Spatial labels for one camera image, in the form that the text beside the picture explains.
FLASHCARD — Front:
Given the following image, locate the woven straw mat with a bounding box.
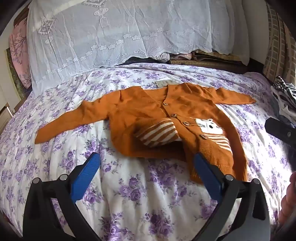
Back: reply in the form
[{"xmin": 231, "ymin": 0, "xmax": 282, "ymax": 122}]
[{"xmin": 170, "ymin": 52, "xmax": 243, "ymax": 67}]

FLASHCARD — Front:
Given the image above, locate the pale pink garment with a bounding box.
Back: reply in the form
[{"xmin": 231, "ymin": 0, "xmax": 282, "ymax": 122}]
[{"xmin": 155, "ymin": 52, "xmax": 192, "ymax": 61}]

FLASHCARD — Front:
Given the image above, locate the dark cloth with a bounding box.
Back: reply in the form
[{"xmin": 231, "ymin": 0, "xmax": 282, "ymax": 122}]
[{"xmin": 116, "ymin": 56, "xmax": 167, "ymax": 67}]

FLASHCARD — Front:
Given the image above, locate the black white striped garment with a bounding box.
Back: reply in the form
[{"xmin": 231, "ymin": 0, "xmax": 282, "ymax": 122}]
[{"xmin": 270, "ymin": 76, "xmax": 296, "ymax": 105}]

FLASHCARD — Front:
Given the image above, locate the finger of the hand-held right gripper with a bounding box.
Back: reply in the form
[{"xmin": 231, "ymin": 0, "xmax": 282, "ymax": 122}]
[{"xmin": 265, "ymin": 118, "xmax": 296, "ymax": 146}]

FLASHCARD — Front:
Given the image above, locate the white lace cloth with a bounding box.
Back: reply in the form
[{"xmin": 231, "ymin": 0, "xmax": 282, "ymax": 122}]
[{"xmin": 26, "ymin": 0, "xmax": 250, "ymax": 93}]

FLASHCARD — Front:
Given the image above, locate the wooden cabinet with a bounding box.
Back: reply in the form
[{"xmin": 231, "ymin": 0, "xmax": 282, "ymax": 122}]
[{"xmin": 0, "ymin": 103, "xmax": 14, "ymax": 135}]

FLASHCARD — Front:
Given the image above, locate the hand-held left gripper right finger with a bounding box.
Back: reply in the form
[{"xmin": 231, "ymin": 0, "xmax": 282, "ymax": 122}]
[{"xmin": 194, "ymin": 153, "xmax": 270, "ymax": 241}]

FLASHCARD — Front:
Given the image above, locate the beige checked cloth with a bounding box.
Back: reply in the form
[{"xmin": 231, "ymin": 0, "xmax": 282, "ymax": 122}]
[{"xmin": 262, "ymin": 2, "xmax": 296, "ymax": 79}]

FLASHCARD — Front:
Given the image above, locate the person's right hand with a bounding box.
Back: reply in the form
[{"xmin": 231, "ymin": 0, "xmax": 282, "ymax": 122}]
[{"xmin": 277, "ymin": 171, "xmax": 296, "ymax": 223}]

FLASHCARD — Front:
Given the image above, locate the purple floral bed sheet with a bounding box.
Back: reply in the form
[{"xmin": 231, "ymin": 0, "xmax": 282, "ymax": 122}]
[{"xmin": 0, "ymin": 62, "xmax": 296, "ymax": 241}]

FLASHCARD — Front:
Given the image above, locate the orange knit cardigan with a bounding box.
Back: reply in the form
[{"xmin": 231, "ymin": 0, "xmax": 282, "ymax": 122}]
[{"xmin": 35, "ymin": 83, "xmax": 257, "ymax": 184}]

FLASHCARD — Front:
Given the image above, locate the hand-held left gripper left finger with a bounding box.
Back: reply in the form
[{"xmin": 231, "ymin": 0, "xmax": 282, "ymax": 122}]
[{"xmin": 23, "ymin": 152, "xmax": 101, "ymax": 241}]

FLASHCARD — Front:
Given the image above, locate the pink floral pillow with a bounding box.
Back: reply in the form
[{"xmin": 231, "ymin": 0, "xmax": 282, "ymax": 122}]
[{"xmin": 9, "ymin": 20, "xmax": 31, "ymax": 90}]

